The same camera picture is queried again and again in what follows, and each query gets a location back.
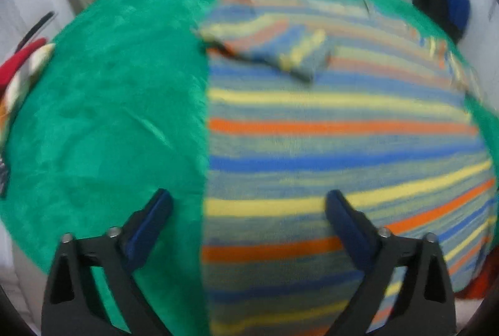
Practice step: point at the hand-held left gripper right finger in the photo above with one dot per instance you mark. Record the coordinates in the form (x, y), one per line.
(349, 227)

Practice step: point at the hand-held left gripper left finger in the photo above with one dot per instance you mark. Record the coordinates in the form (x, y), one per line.
(150, 219)

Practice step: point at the striped knit sweater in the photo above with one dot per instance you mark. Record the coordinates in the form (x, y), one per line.
(312, 149)

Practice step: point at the green fleece blanket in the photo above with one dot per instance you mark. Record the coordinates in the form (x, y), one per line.
(117, 106)

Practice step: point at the orange cloth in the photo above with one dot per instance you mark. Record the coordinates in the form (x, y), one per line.
(480, 287)

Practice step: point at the red and white striped cloth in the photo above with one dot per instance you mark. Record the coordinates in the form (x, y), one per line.
(19, 71)

